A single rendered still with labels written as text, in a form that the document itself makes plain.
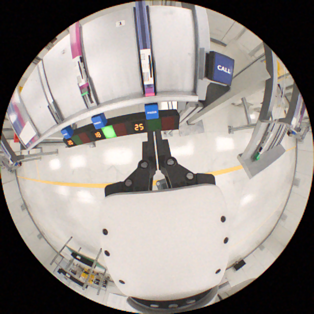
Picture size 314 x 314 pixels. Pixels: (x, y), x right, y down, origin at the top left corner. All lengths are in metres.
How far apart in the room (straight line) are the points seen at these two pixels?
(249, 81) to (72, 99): 0.47
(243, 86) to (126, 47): 0.35
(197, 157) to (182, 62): 0.87
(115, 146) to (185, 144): 0.63
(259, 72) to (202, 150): 0.84
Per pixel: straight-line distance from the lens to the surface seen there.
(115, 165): 0.97
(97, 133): 0.27
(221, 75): 0.17
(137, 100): 0.17
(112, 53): 0.19
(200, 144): 0.97
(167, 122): 0.23
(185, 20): 0.21
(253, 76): 0.38
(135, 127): 0.23
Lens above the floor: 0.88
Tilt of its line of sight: 84 degrees down
